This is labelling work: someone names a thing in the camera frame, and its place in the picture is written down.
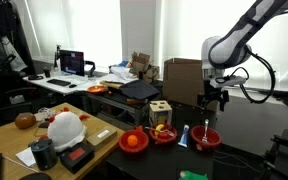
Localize black pegboard clamp stand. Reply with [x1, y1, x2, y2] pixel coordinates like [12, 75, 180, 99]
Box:
[259, 128, 288, 180]

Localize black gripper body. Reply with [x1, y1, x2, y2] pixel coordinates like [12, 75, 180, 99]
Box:
[202, 79, 230, 101]

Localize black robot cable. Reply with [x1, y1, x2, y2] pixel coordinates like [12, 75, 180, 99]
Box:
[215, 44, 277, 105]

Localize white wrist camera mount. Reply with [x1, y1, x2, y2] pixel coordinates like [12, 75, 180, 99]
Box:
[209, 74, 248, 89]

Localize dark cylindrical speaker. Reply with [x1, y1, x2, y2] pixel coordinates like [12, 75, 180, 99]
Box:
[28, 138, 59, 171]

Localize clear plastic container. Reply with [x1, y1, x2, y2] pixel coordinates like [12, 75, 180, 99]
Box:
[33, 106, 57, 122]

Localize yellow toy banana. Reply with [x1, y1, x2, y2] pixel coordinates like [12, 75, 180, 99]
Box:
[154, 123, 165, 138]

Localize small open cardboard box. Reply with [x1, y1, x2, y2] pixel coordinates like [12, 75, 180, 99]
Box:
[129, 51, 161, 84]

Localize large brown cardboard box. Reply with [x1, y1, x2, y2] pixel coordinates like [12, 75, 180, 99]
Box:
[162, 57, 219, 113]

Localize grey metal table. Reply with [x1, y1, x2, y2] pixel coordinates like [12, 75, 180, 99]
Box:
[83, 91, 152, 127]

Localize orange bowl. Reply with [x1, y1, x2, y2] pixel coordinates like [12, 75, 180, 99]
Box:
[86, 84, 109, 96]

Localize black headphones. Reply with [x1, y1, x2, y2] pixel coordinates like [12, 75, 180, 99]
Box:
[27, 74, 45, 81]

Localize thin silver utensil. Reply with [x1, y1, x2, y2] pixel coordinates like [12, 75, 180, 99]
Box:
[144, 126, 177, 138]

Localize wooden desk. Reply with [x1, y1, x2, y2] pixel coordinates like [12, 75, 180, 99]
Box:
[0, 102, 125, 180]

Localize white paper pile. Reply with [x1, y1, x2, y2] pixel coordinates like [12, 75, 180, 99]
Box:
[98, 65, 139, 85]

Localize white plush chicken toy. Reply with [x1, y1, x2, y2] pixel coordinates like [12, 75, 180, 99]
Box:
[38, 106, 91, 154]

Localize black computer monitor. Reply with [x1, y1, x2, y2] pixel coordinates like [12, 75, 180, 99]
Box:
[59, 49, 86, 77]

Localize green plastic toy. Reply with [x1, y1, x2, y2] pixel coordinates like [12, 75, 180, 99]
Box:
[178, 170, 209, 180]

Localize white tissue box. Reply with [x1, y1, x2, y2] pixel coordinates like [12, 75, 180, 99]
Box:
[8, 94, 26, 105]

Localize white paper sheet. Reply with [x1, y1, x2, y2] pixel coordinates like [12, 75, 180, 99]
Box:
[15, 146, 37, 168]

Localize red plastic bowl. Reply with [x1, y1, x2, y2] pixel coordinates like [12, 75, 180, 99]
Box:
[148, 123, 179, 145]
[117, 125, 150, 154]
[189, 125, 223, 150]

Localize flat tan cardboard box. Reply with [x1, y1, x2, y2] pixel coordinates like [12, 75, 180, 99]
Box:
[85, 126, 118, 148]

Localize white office desk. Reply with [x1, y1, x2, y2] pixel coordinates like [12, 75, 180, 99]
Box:
[22, 71, 100, 96]

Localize black cup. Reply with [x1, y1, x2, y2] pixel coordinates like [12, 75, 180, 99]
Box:
[43, 67, 52, 79]

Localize black office chair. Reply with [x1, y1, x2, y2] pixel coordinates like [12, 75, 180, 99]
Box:
[0, 86, 35, 132]

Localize white blue toothpaste tube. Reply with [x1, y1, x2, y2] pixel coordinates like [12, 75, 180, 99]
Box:
[177, 124, 191, 149]

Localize wooden shape sorter box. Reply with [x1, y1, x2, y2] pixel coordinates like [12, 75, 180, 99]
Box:
[148, 100, 173, 127]

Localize orange ball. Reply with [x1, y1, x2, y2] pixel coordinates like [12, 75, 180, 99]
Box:
[127, 134, 139, 148]

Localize black headset stand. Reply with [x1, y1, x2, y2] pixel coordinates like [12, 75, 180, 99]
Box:
[84, 60, 97, 79]

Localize black oval pad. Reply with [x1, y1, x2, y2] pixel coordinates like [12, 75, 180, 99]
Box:
[18, 172, 53, 180]

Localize brown ball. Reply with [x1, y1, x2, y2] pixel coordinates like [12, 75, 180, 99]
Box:
[14, 112, 38, 130]

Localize black box with red label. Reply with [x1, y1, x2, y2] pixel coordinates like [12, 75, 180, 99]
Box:
[59, 142, 96, 175]

